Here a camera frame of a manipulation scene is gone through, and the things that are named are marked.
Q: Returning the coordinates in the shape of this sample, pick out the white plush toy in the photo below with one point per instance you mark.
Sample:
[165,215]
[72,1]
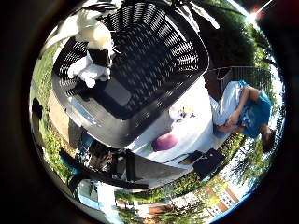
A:
[88,72]

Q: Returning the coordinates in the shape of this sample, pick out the black slatted plastic basket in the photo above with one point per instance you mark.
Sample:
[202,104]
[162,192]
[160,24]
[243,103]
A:
[140,71]

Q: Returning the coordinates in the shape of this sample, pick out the spotted dalmatian plush toy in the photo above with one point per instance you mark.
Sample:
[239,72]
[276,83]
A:
[182,112]

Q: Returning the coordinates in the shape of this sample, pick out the black laptop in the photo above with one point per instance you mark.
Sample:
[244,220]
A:
[191,158]

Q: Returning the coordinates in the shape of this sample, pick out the metal fence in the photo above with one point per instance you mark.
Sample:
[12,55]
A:
[246,76]

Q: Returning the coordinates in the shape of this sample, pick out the person in blue shirt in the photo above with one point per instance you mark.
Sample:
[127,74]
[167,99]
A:
[246,112]

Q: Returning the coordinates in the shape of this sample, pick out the black box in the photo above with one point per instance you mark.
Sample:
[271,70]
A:
[209,163]

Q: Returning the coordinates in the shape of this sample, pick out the red brick building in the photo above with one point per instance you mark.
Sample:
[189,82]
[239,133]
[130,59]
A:
[225,199]

